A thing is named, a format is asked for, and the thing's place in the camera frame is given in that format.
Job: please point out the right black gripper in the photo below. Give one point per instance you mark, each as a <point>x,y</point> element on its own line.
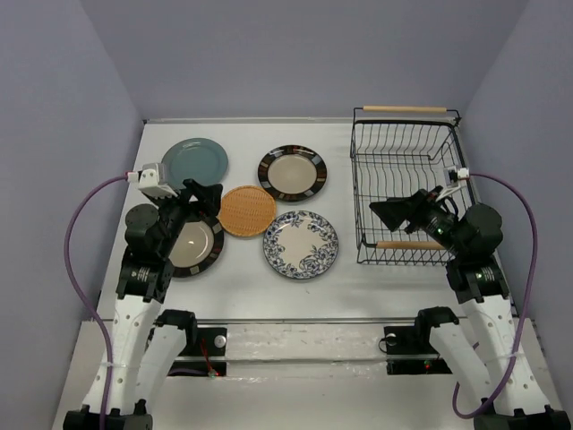
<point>414,209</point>

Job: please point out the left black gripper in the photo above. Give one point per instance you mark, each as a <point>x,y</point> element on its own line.
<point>208,203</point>

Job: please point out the teal ceramic plate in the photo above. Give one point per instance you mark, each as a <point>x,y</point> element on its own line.
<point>201,159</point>

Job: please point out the woven bamboo plate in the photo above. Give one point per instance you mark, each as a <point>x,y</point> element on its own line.
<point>247,211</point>

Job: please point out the black wire dish rack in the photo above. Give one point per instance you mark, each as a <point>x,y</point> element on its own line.
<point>394,152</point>

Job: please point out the striped rim beige plate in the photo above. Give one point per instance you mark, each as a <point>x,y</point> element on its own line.
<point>292,173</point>

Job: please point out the blue floral plate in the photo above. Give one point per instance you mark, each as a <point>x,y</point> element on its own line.
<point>300,245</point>

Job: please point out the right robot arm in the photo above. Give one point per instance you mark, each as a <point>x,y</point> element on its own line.
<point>495,374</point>

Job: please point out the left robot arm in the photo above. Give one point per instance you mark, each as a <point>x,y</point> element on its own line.
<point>144,339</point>

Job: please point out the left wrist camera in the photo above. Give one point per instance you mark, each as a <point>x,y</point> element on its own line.
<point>151,181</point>

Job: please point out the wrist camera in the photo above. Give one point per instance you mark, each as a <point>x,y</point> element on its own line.
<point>151,181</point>
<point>455,178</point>

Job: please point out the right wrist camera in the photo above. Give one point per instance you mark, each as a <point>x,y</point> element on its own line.
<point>455,178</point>

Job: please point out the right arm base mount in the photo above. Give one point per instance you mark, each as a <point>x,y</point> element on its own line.
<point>408,354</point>

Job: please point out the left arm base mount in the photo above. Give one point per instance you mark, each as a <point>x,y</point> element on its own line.
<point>206,357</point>

